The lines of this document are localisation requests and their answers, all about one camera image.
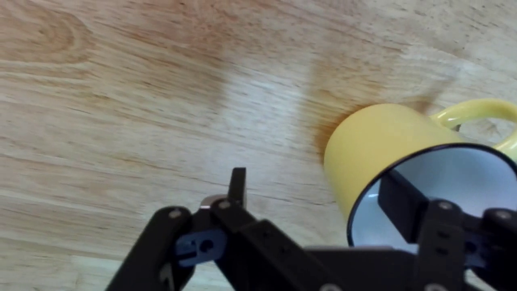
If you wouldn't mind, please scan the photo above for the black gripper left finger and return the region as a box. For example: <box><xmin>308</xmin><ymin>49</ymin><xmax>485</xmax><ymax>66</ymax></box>
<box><xmin>107</xmin><ymin>168</ymin><xmax>345</xmax><ymax>291</ymax></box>

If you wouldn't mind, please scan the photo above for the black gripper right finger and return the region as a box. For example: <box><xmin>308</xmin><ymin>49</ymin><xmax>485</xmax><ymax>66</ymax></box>
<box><xmin>379</xmin><ymin>170</ymin><xmax>517</xmax><ymax>291</ymax></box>

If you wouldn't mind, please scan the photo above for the yellow enamel mug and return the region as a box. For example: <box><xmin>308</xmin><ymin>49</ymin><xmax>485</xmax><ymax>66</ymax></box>
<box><xmin>324</xmin><ymin>99</ymin><xmax>517</xmax><ymax>249</ymax></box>

